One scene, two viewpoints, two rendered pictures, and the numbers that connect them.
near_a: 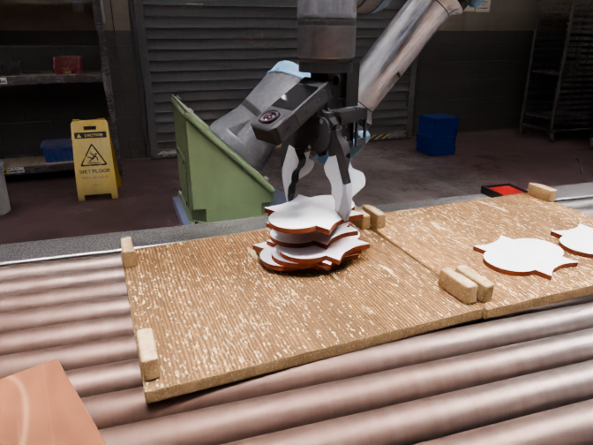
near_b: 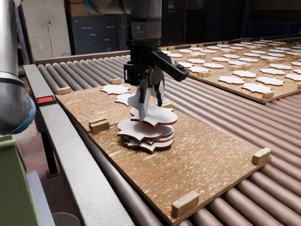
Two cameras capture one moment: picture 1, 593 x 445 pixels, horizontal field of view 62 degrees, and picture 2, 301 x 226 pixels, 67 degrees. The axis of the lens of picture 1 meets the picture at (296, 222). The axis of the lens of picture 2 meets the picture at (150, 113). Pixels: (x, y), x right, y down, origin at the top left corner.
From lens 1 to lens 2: 0.99 m
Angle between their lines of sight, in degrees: 93
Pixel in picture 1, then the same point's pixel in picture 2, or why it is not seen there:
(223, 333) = (226, 148)
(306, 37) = (159, 28)
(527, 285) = (152, 101)
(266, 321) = (210, 141)
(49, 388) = not seen: outside the picture
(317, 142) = (158, 78)
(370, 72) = (12, 54)
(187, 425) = not seen: hidden behind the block
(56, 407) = not seen: outside the picture
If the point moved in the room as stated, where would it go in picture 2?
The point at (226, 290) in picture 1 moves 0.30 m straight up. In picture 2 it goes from (195, 155) to (206, 38)
